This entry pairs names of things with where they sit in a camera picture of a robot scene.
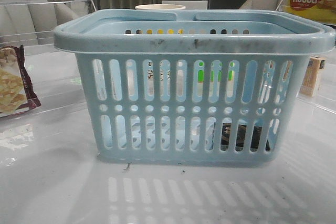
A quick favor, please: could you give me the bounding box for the light blue plastic basket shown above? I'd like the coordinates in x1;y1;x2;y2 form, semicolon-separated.
53;9;335;166

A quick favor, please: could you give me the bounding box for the green snack package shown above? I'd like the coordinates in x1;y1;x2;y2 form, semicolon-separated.
197;61;236;82

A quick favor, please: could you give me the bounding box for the white paper cup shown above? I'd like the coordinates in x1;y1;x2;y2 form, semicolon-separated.
135;4;186;10

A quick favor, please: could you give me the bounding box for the small beige snack box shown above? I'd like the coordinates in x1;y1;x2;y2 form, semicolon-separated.
299;56;326;97

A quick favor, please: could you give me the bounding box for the brown cracker snack packet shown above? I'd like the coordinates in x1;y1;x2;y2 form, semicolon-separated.
1;45;41;118

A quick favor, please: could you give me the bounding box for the clear acrylic shelf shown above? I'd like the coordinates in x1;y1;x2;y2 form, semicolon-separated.
1;0;96;47

